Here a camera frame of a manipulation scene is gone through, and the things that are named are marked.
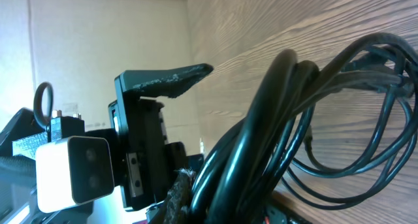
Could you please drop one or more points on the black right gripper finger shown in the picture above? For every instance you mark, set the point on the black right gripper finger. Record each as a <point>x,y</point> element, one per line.
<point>175,208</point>

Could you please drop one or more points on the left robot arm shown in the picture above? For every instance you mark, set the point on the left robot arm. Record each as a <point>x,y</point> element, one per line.
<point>31,128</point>

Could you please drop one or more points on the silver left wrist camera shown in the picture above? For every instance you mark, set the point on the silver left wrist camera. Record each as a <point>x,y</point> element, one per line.
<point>73,171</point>

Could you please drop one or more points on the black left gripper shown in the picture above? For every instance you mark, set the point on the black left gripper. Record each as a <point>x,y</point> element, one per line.
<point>145,164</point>

